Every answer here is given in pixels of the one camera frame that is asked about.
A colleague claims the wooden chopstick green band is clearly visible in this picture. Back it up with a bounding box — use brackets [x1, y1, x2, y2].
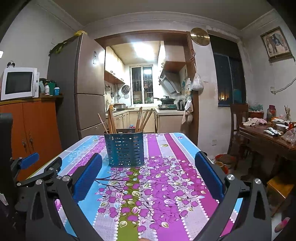
[135, 107, 142, 133]

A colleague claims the grey-brown chopstick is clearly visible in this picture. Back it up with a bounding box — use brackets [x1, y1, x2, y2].
[107, 109, 112, 133]

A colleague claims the kitchen range hood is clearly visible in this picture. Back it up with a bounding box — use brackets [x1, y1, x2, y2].
[159, 70, 182, 96]

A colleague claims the colourful floral striped tablecloth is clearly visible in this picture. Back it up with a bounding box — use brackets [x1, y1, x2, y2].
[28, 132, 243, 241]

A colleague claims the black wok on stove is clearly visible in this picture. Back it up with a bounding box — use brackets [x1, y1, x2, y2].
[153, 96, 175, 104]

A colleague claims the wooden chair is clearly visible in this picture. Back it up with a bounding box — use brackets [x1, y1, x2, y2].
[227, 103, 249, 164]

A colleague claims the dark wooden side table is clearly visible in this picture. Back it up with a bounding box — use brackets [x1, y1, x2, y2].
[239, 124, 295, 183]

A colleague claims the white plastic bag hanging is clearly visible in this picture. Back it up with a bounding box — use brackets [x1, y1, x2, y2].
[192, 72, 204, 91]

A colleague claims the blue perforated utensil holder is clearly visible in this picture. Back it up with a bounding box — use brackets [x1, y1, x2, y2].
[104, 129, 144, 168]

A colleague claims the small wooden stool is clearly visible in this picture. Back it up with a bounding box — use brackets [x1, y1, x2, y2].
[266, 176, 294, 217]

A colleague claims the orange wooden cabinet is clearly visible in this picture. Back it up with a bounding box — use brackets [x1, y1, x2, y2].
[1, 97, 62, 181]

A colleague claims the white microwave oven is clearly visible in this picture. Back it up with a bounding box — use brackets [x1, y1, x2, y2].
[1, 67, 40, 101]

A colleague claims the framed elephant picture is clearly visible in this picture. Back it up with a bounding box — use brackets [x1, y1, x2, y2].
[260, 27, 295, 63]

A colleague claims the electric kettle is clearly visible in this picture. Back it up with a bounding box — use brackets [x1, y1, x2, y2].
[177, 99, 185, 111]

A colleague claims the round brass wall clock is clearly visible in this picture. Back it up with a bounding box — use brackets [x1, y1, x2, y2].
[190, 28, 210, 46]

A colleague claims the light wooden chopstick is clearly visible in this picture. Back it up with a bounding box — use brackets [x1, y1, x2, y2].
[138, 111, 149, 132]

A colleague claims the grey brown refrigerator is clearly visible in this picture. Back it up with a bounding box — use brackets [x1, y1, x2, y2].
[47, 33, 106, 149]

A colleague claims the wooden chopstick painted tip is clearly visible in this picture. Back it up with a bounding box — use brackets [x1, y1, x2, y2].
[109, 105, 117, 133]

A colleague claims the short tan chopstick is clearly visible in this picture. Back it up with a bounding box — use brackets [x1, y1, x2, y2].
[108, 108, 113, 133]

